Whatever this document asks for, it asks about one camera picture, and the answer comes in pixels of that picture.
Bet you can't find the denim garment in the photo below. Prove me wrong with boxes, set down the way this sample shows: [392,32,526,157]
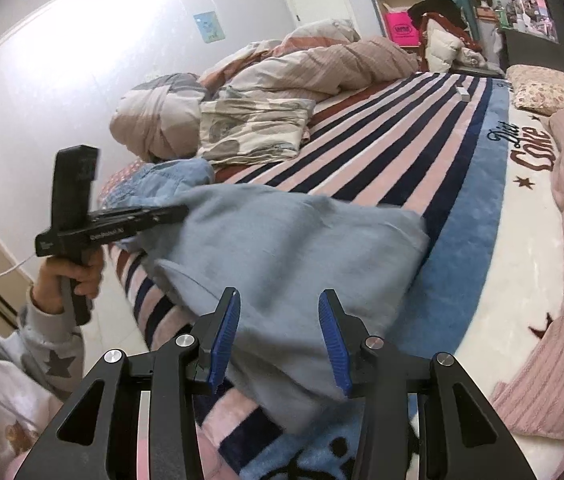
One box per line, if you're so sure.
[107,159,216,221]

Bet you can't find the small wall poster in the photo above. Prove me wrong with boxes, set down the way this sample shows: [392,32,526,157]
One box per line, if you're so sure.
[193,10,226,43]

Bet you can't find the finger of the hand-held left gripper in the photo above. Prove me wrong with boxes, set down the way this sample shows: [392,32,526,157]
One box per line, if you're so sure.
[133,203,189,235]

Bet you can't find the black cabinet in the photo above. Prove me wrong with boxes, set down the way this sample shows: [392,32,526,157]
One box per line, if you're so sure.
[499,0,564,78]

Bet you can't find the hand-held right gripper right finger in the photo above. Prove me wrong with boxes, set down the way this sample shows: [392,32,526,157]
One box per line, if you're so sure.
[318,289,538,480]

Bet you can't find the person's left forearm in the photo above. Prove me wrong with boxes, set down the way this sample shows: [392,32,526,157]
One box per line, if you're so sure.
[12,287,85,403]

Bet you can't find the white red padded jacket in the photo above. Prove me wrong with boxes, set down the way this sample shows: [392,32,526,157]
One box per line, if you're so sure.
[419,12,485,73]

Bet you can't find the pink shopping bag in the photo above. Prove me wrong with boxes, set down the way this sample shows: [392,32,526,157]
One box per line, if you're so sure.
[383,9,419,47]

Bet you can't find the pink dotted cloth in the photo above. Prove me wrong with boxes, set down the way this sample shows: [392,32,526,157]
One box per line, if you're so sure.
[97,159,150,206]

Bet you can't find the grey patterned folded cloth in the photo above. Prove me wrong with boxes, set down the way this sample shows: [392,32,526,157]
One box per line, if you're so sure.
[196,86,317,166]

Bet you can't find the clear display box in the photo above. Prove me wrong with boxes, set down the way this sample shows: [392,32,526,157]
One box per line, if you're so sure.
[509,0,560,43]

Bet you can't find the person's left hand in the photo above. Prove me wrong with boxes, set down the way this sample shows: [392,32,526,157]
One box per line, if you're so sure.
[31,253,106,316]

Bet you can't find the striped printed blanket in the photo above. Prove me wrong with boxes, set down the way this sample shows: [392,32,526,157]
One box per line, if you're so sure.
[99,71,564,480]

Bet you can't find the beige pink striped duvet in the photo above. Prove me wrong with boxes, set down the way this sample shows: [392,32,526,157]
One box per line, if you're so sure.
[110,19,420,163]

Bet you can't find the dark clothes pile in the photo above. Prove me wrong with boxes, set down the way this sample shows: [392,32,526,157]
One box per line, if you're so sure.
[406,0,468,28]

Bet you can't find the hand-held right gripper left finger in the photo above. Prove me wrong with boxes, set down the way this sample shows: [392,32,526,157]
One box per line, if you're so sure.
[12,287,241,480]

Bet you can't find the floral pillow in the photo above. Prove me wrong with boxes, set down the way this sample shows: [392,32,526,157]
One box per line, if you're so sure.
[506,64,564,116]

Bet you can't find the light blue pants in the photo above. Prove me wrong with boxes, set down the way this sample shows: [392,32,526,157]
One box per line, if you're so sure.
[139,185,430,433]

